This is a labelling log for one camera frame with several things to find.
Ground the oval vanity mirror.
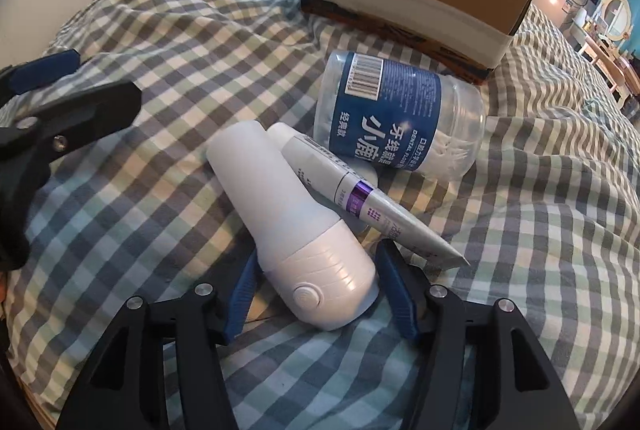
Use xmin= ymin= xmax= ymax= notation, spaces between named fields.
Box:
xmin=599 ymin=0 xmax=632 ymax=42

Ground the white purple cream tube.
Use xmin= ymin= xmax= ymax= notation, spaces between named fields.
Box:
xmin=267 ymin=123 xmax=469 ymax=270

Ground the white cylindrical device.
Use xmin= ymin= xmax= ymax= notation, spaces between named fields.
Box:
xmin=206 ymin=120 xmax=378 ymax=330

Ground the wooden dressing table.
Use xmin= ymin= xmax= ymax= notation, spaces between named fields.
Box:
xmin=578 ymin=35 xmax=639 ymax=109

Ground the clear floss pick jar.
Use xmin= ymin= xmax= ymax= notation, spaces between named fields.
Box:
xmin=314 ymin=50 xmax=486 ymax=181

